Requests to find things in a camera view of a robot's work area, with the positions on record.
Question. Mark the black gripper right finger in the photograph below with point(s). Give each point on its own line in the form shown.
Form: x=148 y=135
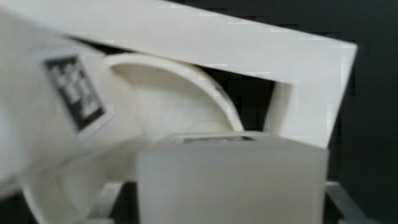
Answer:
x=354 y=216

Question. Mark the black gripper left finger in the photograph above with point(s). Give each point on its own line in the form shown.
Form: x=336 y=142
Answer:
x=116 y=209

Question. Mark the white stool leg with tags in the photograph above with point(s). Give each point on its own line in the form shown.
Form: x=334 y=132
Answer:
x=66 y=103

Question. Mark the white round stool seat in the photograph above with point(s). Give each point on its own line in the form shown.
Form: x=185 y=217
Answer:
x=174 y=103

